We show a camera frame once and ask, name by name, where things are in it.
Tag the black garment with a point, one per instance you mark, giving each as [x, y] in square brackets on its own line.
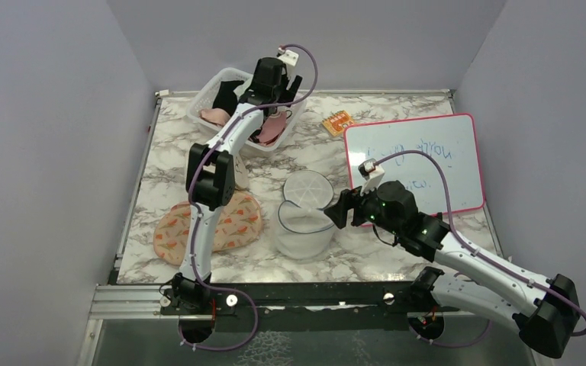
[226, 98]

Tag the dusty pink black-trimmed bra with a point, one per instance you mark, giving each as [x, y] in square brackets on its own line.
[271, 130]

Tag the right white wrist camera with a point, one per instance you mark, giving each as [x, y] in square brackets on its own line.
[372, 173]

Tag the white plastic basket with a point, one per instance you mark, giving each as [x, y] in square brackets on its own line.
[205, 98]

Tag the orange card pack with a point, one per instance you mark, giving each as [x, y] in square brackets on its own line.
[337, 122]

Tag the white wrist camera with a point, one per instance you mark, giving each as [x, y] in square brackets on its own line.
[372, 173]
[288, 57]

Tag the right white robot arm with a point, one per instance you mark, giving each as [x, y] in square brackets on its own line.
[543, 311]

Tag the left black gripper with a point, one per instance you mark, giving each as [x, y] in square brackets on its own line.
[285, 93]

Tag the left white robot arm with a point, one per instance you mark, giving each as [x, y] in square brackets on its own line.
[250, 99]

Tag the beige bra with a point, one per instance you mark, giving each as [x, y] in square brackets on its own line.
[215, 116]

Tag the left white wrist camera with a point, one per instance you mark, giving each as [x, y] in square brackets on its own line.
[288, 57]

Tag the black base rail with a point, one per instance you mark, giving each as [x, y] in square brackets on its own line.
[302, 307]

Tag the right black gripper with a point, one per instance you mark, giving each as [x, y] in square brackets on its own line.
[355, 200]

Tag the pink framed whiteboard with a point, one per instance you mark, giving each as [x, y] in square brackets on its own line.
[435, 158]

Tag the cream cylindrical laundry bag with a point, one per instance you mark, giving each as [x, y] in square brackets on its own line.
[240, 174]

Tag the floral orange laundry bag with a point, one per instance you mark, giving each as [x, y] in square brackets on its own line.
[239, 225]

